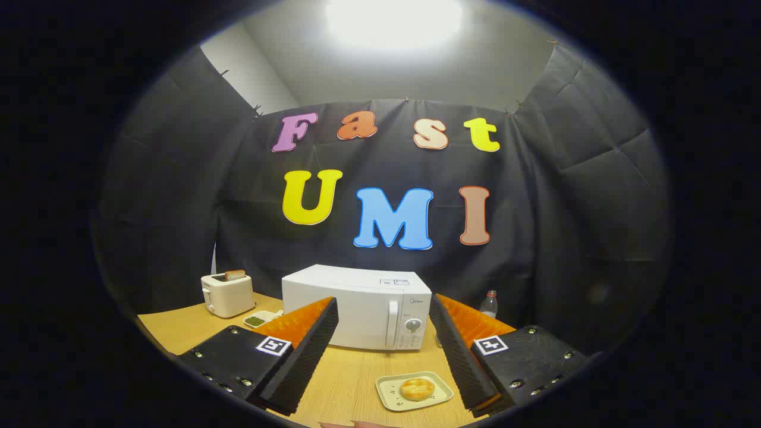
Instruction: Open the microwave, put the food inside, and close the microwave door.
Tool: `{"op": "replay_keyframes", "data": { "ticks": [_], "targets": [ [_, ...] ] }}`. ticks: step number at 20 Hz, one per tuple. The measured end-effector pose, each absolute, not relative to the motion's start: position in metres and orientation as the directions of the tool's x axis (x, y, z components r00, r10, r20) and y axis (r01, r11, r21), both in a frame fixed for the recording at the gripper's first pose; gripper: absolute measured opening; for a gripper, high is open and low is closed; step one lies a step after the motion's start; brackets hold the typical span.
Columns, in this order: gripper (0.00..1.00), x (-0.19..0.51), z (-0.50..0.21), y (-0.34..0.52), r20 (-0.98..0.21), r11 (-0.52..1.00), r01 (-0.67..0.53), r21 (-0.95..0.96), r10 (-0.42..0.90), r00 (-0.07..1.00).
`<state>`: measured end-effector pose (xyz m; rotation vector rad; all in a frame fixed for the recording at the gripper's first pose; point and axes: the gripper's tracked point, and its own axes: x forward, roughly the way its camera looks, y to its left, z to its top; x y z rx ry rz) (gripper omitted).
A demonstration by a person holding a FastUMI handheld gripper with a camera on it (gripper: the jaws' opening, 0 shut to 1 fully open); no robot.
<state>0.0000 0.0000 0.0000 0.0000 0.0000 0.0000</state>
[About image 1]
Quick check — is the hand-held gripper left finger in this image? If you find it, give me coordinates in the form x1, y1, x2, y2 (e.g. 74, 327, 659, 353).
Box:
175, 296, 339, 417

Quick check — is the cream toaster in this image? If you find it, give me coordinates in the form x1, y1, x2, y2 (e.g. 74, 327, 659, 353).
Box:
200, 272, 256, 319

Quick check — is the golden bread bun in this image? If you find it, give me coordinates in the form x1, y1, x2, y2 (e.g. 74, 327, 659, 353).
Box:
400, 378, 436, 402

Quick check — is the divided white bean dish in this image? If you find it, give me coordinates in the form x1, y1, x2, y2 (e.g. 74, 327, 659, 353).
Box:
243, 309, 284, 329

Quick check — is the white microwave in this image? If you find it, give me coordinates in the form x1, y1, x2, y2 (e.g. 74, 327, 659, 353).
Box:
281, 265, 433, 351

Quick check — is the cream square plate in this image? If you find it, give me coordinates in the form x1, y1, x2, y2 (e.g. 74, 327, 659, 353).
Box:
375, 372, 454, 412

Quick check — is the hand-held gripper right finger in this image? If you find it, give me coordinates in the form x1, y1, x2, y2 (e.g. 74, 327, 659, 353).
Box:
429, 293, 589, 417

